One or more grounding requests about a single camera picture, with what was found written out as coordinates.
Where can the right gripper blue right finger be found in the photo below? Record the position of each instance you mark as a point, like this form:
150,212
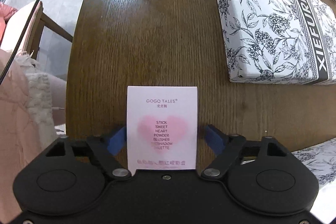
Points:
227,149

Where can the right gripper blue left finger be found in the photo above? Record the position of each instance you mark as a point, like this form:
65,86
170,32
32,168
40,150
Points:
105,148

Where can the pink heart palette box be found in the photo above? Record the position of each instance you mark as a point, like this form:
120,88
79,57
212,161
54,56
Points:
161,127

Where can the floral box lid XIEFURN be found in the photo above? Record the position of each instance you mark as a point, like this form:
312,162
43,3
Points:
278,41

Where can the wooden chair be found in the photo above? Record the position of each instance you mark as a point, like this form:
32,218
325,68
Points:
38,23

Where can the pink clothed person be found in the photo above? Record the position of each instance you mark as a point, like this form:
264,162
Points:
32,105

